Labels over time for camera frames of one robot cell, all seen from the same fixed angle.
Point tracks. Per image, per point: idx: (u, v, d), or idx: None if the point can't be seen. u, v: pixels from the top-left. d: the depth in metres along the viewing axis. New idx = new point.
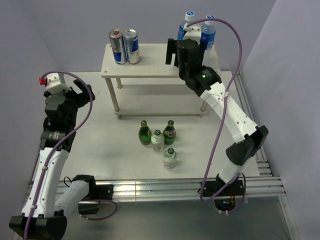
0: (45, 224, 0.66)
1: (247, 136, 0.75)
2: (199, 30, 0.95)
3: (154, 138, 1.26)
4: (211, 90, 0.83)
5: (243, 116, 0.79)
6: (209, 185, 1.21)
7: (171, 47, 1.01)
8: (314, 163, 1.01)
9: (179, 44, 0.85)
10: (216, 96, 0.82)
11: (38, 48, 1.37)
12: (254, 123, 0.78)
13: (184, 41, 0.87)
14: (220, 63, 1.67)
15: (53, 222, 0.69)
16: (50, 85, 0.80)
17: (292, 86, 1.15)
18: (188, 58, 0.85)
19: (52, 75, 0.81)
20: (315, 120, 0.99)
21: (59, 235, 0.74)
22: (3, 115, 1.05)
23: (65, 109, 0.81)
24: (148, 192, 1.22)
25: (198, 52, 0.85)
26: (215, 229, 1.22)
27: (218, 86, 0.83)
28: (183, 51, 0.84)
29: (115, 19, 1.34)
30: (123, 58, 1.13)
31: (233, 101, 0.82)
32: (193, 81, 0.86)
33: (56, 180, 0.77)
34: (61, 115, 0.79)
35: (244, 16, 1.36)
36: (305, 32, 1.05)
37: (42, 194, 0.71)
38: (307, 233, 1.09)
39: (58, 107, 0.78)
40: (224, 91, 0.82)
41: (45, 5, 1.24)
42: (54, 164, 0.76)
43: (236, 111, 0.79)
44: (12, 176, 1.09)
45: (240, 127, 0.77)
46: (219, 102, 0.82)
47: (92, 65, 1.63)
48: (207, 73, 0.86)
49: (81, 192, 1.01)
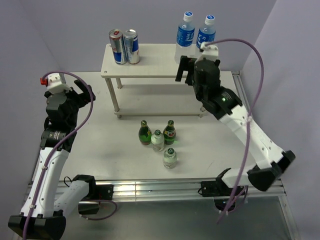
0: (43, 225, 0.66)
1: (275, 163, 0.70)
2: (216, 50, 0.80)
3: (154, 138, 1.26)
4: (233, 115, 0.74)
5: (267, 141, 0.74)
6: (210, 185, 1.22)
7: (184, 65, 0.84)
8: (314, 163, 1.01)
9: (197, 66, 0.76)
10: (238, 120, 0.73)
11: (38, 48, 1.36)
12: (280, 148, 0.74)
13: (201, 61, 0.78)
14: (220, 62, 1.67)
15: (52, 222, 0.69)
16: (51, 85, 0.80)
17: (292, 86, 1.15)
18: (206, 80, 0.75)
19: (55, 75, 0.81)
20: (315, 121, 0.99)
21: (58, 235, 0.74)
22: (3, 115, 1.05)
23: (65, 110, 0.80)
24: (148, 192, 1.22)
25: (217, 73, 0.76)
26: (215, 229, 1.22)
27: (240, 109, 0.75)
28: (201, 74, 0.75)
29: (115, 19, 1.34)
30: (123, 58, 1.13)
31: (255, 125, 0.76)
32: (212, 104, 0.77)
33: (56, 180, 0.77)
34: (62, 114, 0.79)
35: (245, 16, 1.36)
36: (305, 32, 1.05)
37: (42, 194, 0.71)
38: (307, 233, 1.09)
39: (59, 107, 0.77)
40: (246, 116, 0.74)
41: (45, 5, 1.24)
42: (53, 164, 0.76)
43: (261, 137, 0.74)
44: (12, 176, 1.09)
45: (267, 154, 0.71)
46: (242, 127, 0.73)
47: (92, 65, 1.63)
48: (227, 96, 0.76)
49: (80, 192, 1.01)
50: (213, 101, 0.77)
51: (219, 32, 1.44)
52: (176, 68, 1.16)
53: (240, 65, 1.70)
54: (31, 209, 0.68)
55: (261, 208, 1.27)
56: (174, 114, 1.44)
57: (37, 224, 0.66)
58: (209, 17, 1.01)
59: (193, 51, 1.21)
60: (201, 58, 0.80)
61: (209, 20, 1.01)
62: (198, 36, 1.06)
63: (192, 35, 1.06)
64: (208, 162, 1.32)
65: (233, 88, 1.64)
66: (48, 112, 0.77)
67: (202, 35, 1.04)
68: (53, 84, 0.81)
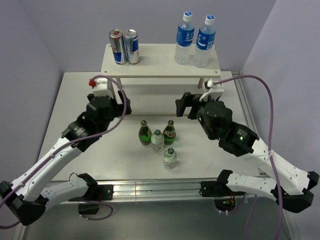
0: (17, 208, 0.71)
1: (305, 190, 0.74)
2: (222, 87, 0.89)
3: (154, 138, 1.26)
4: (255, 152, 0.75)
5: (292, 168, 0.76)
6: (209, 185, 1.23)
7: (187, 102, 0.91)
8: (314, 163, 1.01)
9: (208, 111, 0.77)
10: (262, 156, 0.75)
11: (39, 48, 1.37)
12: (304, 171, 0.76)
13: (209, 105, 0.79)
14: (220, 62, 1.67)
15: (26, 210, 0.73)
16: (98, 86, 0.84)
17: (292, 86, 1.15)
18: (221, 123, 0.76)
19: (103, 80, 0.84)
20: (316, 121, 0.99)
21: (30, 219, 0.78)
22: (3, 115, 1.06)
23: (103, 116, 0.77)
24: (148, 192, 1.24)
25: (230, 114, 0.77)
26: (214, 229, 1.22)
27: (259, 144, 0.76)
28: (216, 119, 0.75)
29: (115, 19, 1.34)
30: (123, 58, 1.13)
31: (277, 155, 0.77)
32: (232, 145, 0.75)
33: (54, 170, 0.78)
34: (98, 115, 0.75)
35: (245, 16, 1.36)
36: (305, 33, 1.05)
37: (34, 178, 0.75)
38: (307, 233, 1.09)
39: (98, 108, 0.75)
40: (266, 149, 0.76)
41: (45, 6, 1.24)
42: (61, 156, 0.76)
43: (285, 166, 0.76)
44: (11, 176, 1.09)
45: (296, 183, 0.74)
46: (266, 162, 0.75)
47: (92, 65, 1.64)
48: (243, 133, 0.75)
49: (76, 191, 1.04)
50: (232, 142, 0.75)
51: (219, 32, 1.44)
52: (176, 67, 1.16)
53: (240, 65, 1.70)
54: (18, 186, 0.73)
55: (261, 208, 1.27)
56: (174, 114, 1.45)
57: (14, 204, 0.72)
58: (209, 17, 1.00)
59: (193, 52, 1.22)
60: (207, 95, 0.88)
61: (209, 20, 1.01)
62: (199, 36, 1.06)
63: (192, 35, 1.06)
64: (208, 162, 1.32)
65: (233, 88, 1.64)
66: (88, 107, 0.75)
67: (202, 36, 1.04)
68: (99, 87, 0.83)
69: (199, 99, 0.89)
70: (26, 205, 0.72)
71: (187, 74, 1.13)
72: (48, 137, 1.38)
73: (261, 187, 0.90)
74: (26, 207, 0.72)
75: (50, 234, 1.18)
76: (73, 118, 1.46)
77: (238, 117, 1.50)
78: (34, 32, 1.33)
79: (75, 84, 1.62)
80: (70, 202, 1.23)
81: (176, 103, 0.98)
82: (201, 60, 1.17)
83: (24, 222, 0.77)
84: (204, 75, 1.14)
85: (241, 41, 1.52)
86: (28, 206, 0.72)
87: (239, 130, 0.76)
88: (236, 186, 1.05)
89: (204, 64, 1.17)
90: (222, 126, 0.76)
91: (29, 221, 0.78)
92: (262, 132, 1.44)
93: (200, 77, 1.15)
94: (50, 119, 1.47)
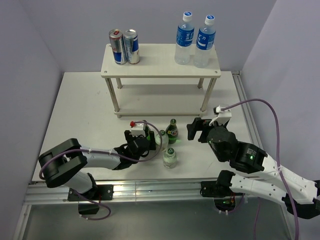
0: (74, 164, 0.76)
1: (315, 199, 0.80)
2: (229, 111, 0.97)
3: (158, 138, 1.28)
4: (265, 169, 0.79)
5: (301, 181, 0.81)
6: (209, 185, 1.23)
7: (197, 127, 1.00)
8: (315, 163, 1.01)
9: (213, 138, 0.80)
10: (272, 172, 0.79)
11: (39, 49, 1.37)
12: (311, 181, 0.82)
13: (214, 131, 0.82)
14: (220, 62, 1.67)
15: (73, 170, 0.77)
16: (136, 128, 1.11)
17: (292, 86, 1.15)
18: (227, 147, 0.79)
19: (141, 123, 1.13)
20: (316, 121, 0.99)
21: (54, 184, 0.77)
22: (3, 115, 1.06)
23: (140, 150, 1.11)
24: (149, 192, 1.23)
25: (234, 137, 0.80)
26: (214, 229, 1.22)
27: (268, 161, 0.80)
28: (221, 144, 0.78)
29: (114, 19, 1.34)
30: (123, 58, 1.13)
31: (285, 168, 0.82)
32: (242, 165, 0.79)
33: (100, 162, 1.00)
34: (137, 149, 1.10)
35: (245, 17, 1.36)
36: (305, 32, 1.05)
37: (96, 155, 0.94)
38: (307, 234, 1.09)
39: (138, 147, 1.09)
40: (275, 165, 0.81)
41: (45, 7, 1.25)
42: (112, 157, 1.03)
43: (294, 179, 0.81)
44: (11, 175, 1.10)
45: (306, 193, 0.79)
46: (276, 177, 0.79)
47: (92, 65, 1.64)
48: (252, 152, 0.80)
49: (82, 183, 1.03)
50: (243, 162, 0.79)
51: (219, 32, 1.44)
52: (176, 67, 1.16)
53: (240, 65, 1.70)
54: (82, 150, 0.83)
55: (261, 207, 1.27)
56: (174, 114, 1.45)
57: (72, 160, 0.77)
58: (209, 17, 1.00)
59: (193, 52, 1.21)
60: (215, 121, 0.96)
61: (209, 20, 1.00)
62: (199, 36, 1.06)
63: (192, 34, 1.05)
64: (208, 162, 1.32)
65: (233, 88, 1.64)
66: (132, 142, 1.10)
67: (202, 35, 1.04)
68: (137, 128, 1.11)
69: (208, 123, 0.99)
70: (80, 166, 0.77)
71: (187, 74, 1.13)
72: (48, 137, 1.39)
73: (271, 194, 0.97)
74: (77, 168, 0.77)
75: (50, 234, 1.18)
76: (73, 118, 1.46)
77: (238, 117, 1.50)
78: (34, 32, 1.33)
79: (75, 84, 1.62)
80: (70, 202, 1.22)
81: (188, 126, 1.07)
82: (201, 60, 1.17)
83: (50, 182, 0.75)
84: (204, 75, 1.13)
85: (241, 41, 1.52)
86: (78, 168, 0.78)
87: (247, 150, 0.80)
88: (241, 189, 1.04)
89: (205, 64, 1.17)
90: (228, 149, 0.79)
91: (51, 184, 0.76)
92: (263, 132, 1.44)
93: (200, 77, 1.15)
94: (50, 120, 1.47)
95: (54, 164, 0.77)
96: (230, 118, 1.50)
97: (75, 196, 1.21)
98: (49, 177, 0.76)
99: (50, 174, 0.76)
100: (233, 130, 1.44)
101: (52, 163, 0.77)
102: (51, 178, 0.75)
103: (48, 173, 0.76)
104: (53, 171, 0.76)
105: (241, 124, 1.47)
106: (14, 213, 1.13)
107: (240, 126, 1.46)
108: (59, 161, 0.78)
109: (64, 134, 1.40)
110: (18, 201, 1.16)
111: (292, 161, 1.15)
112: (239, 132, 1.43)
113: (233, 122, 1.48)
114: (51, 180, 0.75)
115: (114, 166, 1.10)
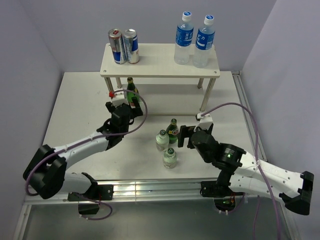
0: (55, 170, 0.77)
1: (300, 190, 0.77)
2: (209, 116, 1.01)
3: (159, 138, 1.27)
4: (243, 165, 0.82)
5: (284, 173, 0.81)
6: (209, 185, 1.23)
7: (184, 133, 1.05)
8: (314, 162, 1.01)
9: (194, 141, 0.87)
10: (250, 167, 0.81)
11: (39, 49, 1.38)
12: (296, 173, 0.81)
13: (194, 135, 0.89)
14: (220, 62, 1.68)
15: (58, 174, 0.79)
16: (116, 97, 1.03)
17: (292, 85, 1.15)
18: (207, 148, 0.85)
19: (120, 92, 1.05)
20: (316, 120, 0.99)
21: (48, 191, 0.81)
22: (4, 115, 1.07)
23: (124, 120, 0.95)
24: (148, 192, 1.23)
25: (213, 139, 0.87)
26: (214, 229, 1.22)
27: (247, 157, 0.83)
28: (201, 145, 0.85)
29: (115, 20, 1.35)
30: (122, 57, 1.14)
31: (264, 162, 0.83)
32: (223, 164, 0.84)
33: (85, 152, 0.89)
34: (120, 119, 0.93)
35: (245, 16, 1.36)
36: (305, 31, 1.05)
37: (75, 149, 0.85)
38: (307, 234, 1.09)
39: (120, 116, 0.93)
40: (254, 160, 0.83)
41: (46, 7, 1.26)
42: (97, 142, 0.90)
43: (275, 172, 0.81)
44: (11, 175, 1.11)
45: (290, 185, 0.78)
46: (256, 171, 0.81)
47: (93, 65, 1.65)
48: (230, 151, 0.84)
49: (82, 183, 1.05)
50: (223, 161, 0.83)
51: (218, 33, 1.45)
52: (175, 67, 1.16)
53: (240, 65, 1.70)
54: (57, 152, 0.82)
55: (261, 207, 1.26)
56: (174, 114, 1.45)
57: (52, 165, 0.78)
58: (208, 17, 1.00)
59: (192, 52, 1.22)
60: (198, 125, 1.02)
61: (208, 20, 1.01)
62: (198, 36, 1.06)
63: (191, 35, 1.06)
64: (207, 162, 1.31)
65: (233, 88, 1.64)
66: (112, 115, 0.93)
67: (202, 35, 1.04)
68: (118, 97, 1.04)
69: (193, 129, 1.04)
70: (62, 168, 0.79)
71: (187, 74, 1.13)
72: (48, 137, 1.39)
73: (269, 191, 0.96)
74: (61, 171, 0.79)
75: (50, 234, 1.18)
76: (72, 118, 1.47)
77: (238, 117, 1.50)
78: (35, 33, 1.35)
79: (75, 84, 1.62)
80: (70, 202, 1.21)
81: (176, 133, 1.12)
82: (200, 59, 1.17)
83: (41, 193, 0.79)
84: (204, 75, 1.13)
85: (241, 41, 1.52)
86: (63, 169, 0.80)
87: (226, 149, 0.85)
88: (239, 188, 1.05)
89: (204, 63, 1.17)
90: (208, 150, 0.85)
91: (44, 193, 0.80)
92: (262, 132, 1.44)
93: (200, 77, 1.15)
94: (50, 120, 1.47)
95: (37, 176, 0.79)
96: (231, 118, 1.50)
97: (75, 196, 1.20)
98: (38, 189, 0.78)
99: (39, 186, 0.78)
100: (232, 131, 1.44)
101: (35, 176, 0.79)
102: (41, 189, 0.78)
103: (36, 186, 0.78)
104: (40, 183, 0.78)
105: (241, 124, 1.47)
106: (14, 212, 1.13)
107: (240, 126, 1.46)
108: (41, 171, 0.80)
109: (63, 134, 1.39)
110: (18, 201, 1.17)
111: (292, 160, 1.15)
112: (239, 132, 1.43)
113: (233, 122, 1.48)
114: (41, 191, 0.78)
115: (105, 147, 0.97)
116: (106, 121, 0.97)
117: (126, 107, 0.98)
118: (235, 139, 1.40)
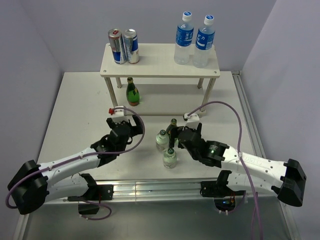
0: (34, 189, 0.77)
1: (283, 177, 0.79)
2: (196, 115, 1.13)
3: (159, 138, 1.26)
4: (226, 158, 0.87)
5: (267, 163, 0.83)
6: (209, 185, 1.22)
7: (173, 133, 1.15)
8: (314, 162, 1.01)
9: (180, 138, 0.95)
10: (232, 159, 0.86)
11: (39, 49, 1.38)
12: (280, 162, 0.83)
13: (181, 133, 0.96)
14: (220, 62, 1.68)
15: (38, 194, 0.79)
16: (116, 114, 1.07)
17: (292, 85, 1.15)
18: (193, 145, 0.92)
19: (120, 109, 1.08)
20: (316, 120, 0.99)
21: (29, 207, 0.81)
22: (4, 115, 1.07)
23: (122, 139, 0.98)
24: (148, 192, 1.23)
25: (198, 137, 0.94)
26: (214, 229, 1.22)
27: (230, 151, 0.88)
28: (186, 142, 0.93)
29: (115, 19, 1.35)
30: (122, 58, 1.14)
31: (247, 154, 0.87)
32: (209, 159, 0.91)
33: (72, 171, 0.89)
34: (117, 138, 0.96)
35: (245, 16, 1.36)
36: (305, 31, 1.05)
37: (60, 167, 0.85)
38: (307, 234, 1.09)
39: (119, 134, 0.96)
40: (237, 153, 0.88)
41: (46, 7, 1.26)
42: (87, 160, 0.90)
43: (258, 162, 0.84)
44: (11, 175, 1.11)
45: (272, 174, 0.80)
46: (238, 163, 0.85)
47: (93, 65, 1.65)
48: (213, 147, 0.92)
49: (77, 189, 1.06)
50: (209, 157, 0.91)
51: (218, 33, 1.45)
52: (175, 67, 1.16)
53: (240, 65, 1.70)
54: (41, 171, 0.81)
55: (260, 208, 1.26)
56: (174, 114, 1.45)
57: (33, 183, 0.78)
58: (208, 17, 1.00)
59: (192, 52, 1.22)
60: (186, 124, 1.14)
61: (208, 20, 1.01)
62: (198, 36, 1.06)
63: (191, 35, 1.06)
64: None
65: (233, 88, 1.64)
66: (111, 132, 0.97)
67: (202, 35, 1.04)
68: (118, 114, 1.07)
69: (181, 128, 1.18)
70: (43, 188, 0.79)
71: (187, 74, 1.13)
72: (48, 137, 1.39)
73: (262, 185, 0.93)
74: (41, 191, 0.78)
75: (50, 234, 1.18)
76: (72, 118, 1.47)
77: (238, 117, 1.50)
78: (34, 33, 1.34)
79: (75, 84, 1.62)
80: (70, 202, 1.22)
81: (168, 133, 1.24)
82: (200, 59, 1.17)
83: (21, 209, 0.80)
84: (204, 75, 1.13)
85: (241, 41, 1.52)
86: (44, 189, 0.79)
87: (211, 146, 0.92)
88: (237, 185, 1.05)
89: (204, 63, 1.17)
90: (194, 147, 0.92)
91: (24, 208, 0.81)
92: (262, 132, 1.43)
93: (200, 77, 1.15)
94: (49, 120, 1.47)
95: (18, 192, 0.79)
96: (231, 118, 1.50)
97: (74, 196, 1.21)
98: (18, 205, 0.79)
99: (19, 201, 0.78)
100: (232, 130, 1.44)
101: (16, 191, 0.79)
102: (20, 205, 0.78)
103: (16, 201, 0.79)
104: (19, 199, 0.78)
105: (241, 124, 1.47)
106: (14, 212, 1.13)
107: (240, 126, 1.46)
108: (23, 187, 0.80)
109: (63, 134, 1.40)
110: None
111: None
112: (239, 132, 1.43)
113: (233, 122, 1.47)
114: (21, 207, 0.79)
115: (96, 165, 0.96)
116: (105, 138, 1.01)
117: (126, 127, 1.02)
118: (235, 139, 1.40)
